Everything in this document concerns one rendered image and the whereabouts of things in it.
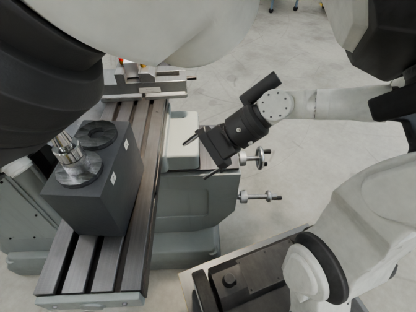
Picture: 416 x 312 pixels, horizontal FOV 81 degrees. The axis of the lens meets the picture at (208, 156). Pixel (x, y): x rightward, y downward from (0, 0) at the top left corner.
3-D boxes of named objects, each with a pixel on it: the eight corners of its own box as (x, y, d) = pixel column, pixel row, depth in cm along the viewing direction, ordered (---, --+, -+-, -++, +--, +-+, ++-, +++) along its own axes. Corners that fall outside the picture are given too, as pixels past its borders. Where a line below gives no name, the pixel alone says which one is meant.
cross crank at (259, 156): (264, 156, 125) (268, 140, 116) (268, 174, 117) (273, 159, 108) (233, 157, 125) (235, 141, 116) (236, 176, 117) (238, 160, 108)
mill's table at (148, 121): (174, 55, 138) (172, 41, 132) (147, 308, 57) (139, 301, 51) (133, 56, 138) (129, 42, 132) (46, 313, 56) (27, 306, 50)
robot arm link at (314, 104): (267, 117, 62) (325, 118, 57) (260, 120, 54) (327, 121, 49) (268, 91, 61) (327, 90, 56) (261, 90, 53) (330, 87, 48)
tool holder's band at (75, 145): (48, 151, 45) (45, 147, 44) (70, 136, 47) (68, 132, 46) (64, 162, 43) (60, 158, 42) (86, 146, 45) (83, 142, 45)
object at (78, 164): (62, 169, 49) (48, 151, 45) (82, 155, 51) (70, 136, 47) (76, 180, 47) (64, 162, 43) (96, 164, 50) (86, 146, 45)
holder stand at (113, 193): (145, 168, 74) (129, 116, 59) (125, 237, 60) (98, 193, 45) (106, 166, 75) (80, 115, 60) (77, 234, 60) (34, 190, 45)
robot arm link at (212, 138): (229, 166, 67) (266, 143, 62) (217, 175, 59) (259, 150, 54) (205, 127, 68) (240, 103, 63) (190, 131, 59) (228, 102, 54)
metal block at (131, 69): (142, 69, 98) (138, 54, 94) (140, 77, 94) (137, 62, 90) (129, 69, 98) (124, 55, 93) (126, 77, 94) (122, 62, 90)
